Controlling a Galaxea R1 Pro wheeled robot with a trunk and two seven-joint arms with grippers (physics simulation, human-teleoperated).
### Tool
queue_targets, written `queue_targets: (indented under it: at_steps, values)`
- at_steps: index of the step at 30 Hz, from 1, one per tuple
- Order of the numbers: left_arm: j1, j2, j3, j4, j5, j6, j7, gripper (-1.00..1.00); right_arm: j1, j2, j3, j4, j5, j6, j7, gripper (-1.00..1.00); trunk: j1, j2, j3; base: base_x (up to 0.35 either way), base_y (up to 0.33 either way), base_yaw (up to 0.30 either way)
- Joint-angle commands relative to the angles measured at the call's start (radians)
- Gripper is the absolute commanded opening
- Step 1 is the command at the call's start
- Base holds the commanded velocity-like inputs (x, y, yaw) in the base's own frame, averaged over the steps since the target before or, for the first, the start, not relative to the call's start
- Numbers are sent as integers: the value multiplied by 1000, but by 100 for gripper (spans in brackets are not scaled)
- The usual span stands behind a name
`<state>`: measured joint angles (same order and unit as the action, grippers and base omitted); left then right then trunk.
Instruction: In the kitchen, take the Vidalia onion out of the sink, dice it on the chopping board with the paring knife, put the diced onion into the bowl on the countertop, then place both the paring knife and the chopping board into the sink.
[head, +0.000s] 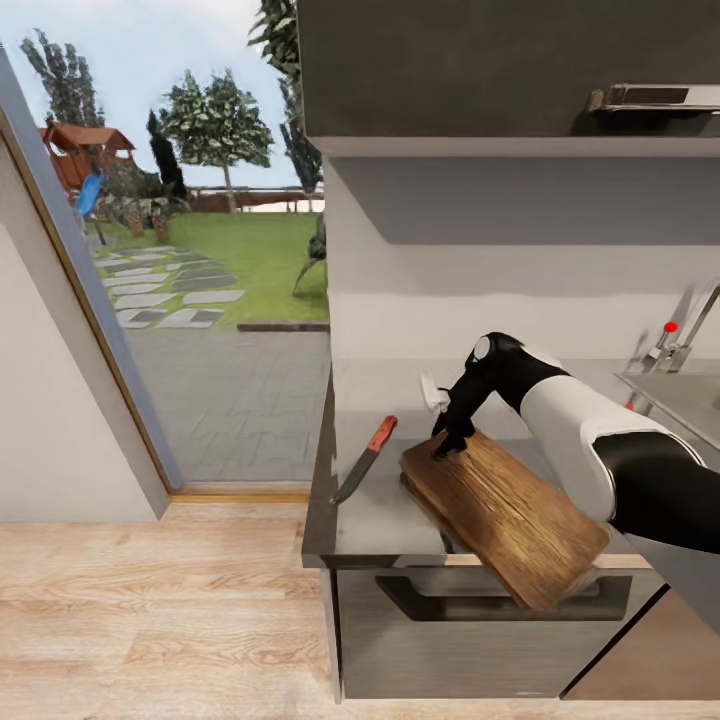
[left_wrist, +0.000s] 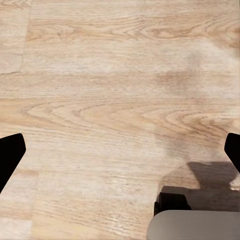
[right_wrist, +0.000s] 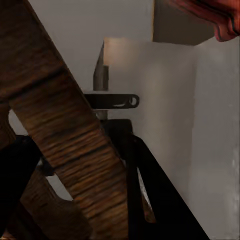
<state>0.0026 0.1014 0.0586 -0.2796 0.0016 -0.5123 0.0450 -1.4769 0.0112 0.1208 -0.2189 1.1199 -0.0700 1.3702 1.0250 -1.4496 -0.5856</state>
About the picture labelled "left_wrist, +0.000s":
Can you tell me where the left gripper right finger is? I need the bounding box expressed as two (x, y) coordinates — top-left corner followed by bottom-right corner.
(224, 133), (240, 172)

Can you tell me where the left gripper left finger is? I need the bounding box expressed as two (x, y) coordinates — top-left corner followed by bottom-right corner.
(0, 133), (26, 193)

